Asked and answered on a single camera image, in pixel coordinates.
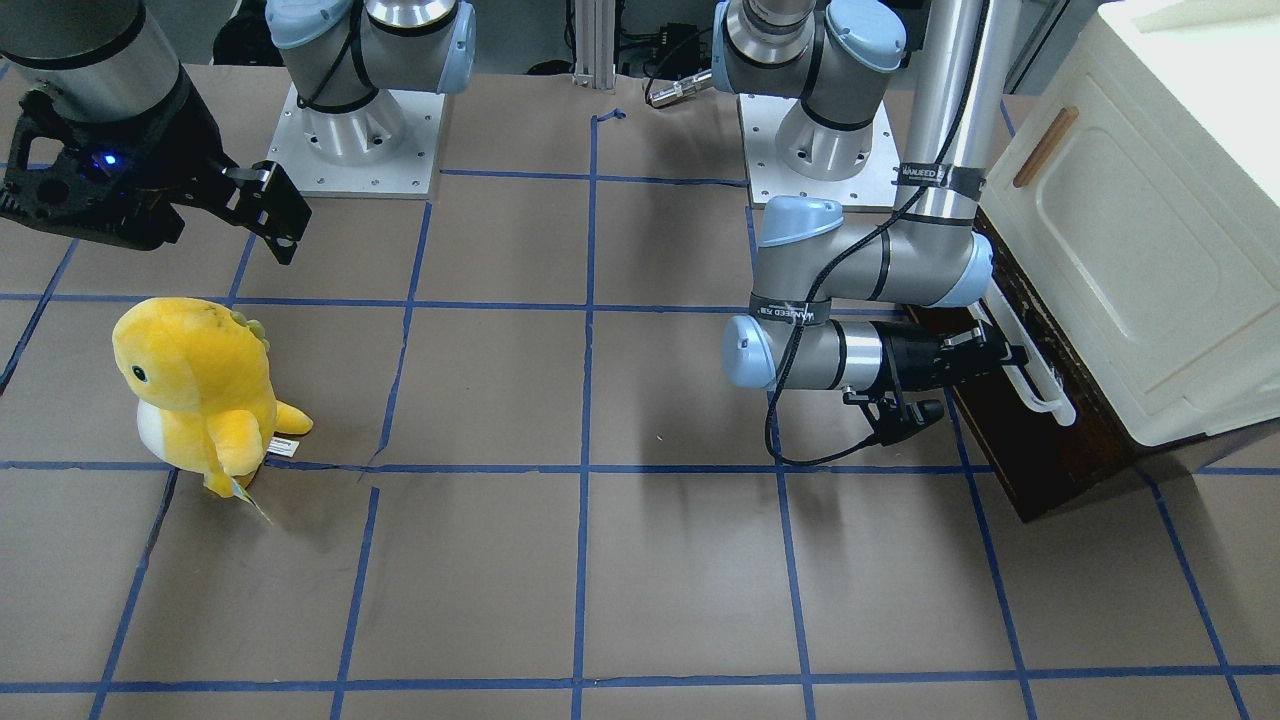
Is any aluminium frame post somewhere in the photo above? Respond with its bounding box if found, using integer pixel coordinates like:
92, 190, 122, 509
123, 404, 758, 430
571, 0, 618, 94

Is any yellow plush dinosaur toy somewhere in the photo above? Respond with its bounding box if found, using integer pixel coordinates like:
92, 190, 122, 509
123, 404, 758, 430
111, 297, 314, 503

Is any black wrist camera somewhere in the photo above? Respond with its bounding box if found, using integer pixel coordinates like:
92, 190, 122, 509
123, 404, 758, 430
844, 391, 945, 450

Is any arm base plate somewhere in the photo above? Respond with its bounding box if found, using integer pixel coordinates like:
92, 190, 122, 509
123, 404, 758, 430
268, 86, 451, 199
739, 87, 910, 213

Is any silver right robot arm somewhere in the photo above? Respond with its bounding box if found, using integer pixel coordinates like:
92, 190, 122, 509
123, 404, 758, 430
3, 1, 1016, 329

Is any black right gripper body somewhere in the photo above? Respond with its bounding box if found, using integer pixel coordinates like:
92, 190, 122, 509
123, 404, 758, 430
3, 70, 276, 251

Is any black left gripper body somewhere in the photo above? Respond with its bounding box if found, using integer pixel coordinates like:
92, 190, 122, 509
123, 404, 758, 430
878, 322, 977, 393

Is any dark brown bottom drawer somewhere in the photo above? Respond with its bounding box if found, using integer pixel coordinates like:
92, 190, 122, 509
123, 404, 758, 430
954, 234, 1151, 521

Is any cream plastic storage cabinet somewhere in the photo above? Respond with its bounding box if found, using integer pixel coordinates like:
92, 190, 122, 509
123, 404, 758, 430
983, 1, 1279, 446

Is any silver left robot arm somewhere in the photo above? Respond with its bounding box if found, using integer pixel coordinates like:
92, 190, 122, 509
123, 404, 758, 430
710, 1, 1027, 395

